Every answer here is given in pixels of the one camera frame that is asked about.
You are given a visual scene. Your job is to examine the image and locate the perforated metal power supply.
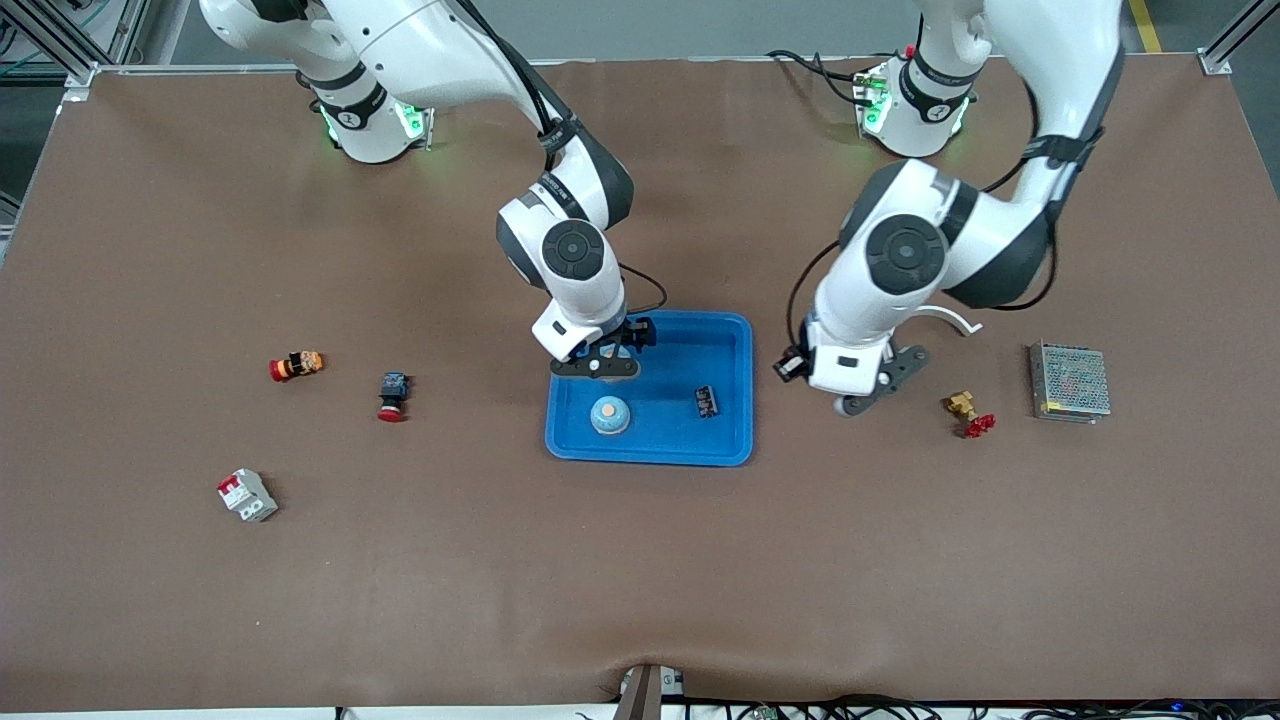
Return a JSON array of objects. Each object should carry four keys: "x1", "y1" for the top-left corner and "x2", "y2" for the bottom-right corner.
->
[{"x1": 1029, "y1": 341, "x2": 1112, "y2": 425}]

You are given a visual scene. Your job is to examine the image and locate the grey metal post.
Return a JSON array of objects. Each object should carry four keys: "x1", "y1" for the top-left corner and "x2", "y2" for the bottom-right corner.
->
[{"x1": 612, "y1": 662, "x2": 689, "y2": 720}]

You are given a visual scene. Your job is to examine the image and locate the black cables at arm base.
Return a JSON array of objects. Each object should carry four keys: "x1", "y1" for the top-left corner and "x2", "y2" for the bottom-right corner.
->
[{"x1": 766, "y1": 50, "x2": 863, "y2": 108}]

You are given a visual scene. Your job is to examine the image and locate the white red circuit breaker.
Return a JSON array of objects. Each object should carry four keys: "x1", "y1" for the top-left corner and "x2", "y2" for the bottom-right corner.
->
[{"x1": 217, "y1": 468, "x2": 279, "y2": 523}]

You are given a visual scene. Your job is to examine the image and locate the blue plastic tray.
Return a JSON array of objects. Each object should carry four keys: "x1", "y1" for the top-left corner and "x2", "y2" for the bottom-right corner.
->
[{"x1": 545, "y1": 308, "x2": 754, "y2": 468}]

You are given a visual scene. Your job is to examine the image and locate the brown table mat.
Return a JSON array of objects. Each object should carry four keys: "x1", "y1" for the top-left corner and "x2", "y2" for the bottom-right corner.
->
[{"x1": 0, "y1": 55, "x2": 1280, "y2": 713}]

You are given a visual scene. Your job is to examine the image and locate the orange red push button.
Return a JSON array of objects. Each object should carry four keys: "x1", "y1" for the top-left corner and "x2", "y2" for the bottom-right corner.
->
[{"x1": 269, "y1": 350, "x2": 326, "y2": 383}]

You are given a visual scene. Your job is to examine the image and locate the white curved plastic bracket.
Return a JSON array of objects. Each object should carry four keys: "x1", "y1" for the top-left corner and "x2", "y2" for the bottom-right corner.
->
[{"x1": 905, "y1": 305, "x2": 984, "y2": 337}]

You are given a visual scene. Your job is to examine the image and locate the brass valve red handle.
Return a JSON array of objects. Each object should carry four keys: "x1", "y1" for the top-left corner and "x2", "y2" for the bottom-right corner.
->
[{"x1": 946, "y1": 390, "x2": 997, "y2": 440}]

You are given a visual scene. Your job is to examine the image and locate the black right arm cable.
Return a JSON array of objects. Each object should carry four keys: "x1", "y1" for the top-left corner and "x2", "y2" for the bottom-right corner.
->
[{"x1": 455, "y1": 0, "x2": 669, "y2": 319}]

